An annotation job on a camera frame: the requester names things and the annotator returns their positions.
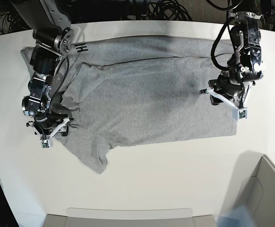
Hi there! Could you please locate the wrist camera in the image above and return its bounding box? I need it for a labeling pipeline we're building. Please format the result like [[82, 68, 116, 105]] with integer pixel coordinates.
[[40, 138, 53, 149], [232, 107, 248, 121]]

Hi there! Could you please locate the blue blurred object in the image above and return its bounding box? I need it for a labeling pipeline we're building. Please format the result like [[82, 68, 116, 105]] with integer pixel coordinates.
[[217, 206, 254, 227]]

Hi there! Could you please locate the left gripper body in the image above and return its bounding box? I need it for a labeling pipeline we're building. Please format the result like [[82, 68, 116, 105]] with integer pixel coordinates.
[[199, 75, 248, 109]]

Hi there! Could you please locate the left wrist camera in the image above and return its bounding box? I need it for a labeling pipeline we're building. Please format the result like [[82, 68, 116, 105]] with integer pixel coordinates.
[[232, 107, 248, 121]]

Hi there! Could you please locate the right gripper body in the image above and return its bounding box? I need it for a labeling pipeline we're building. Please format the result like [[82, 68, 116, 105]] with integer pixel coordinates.
[[26, 113, 74, 140]]

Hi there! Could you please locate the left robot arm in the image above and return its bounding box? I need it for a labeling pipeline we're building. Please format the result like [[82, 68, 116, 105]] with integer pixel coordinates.
[[200, 0, 263, 121]]

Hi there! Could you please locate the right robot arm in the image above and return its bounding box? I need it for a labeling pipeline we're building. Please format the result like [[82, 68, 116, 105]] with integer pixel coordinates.
[[11, 0, 74, 148]]

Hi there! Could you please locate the grey T-shirt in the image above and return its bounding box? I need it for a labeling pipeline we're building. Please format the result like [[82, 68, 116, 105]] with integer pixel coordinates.
[[20, 35, 237, 175]]

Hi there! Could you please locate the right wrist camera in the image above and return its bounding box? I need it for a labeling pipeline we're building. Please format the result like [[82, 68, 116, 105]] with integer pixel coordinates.
[[40, 138, 53, 149]]

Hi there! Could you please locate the grey chair at bottom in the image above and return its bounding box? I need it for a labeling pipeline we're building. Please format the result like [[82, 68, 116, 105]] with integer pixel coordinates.
[[43, 208, 217, 227]]

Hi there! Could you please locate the white box at right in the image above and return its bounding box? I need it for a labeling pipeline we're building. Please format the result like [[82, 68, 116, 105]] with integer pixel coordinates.
[[234, 156, 275, 227]]

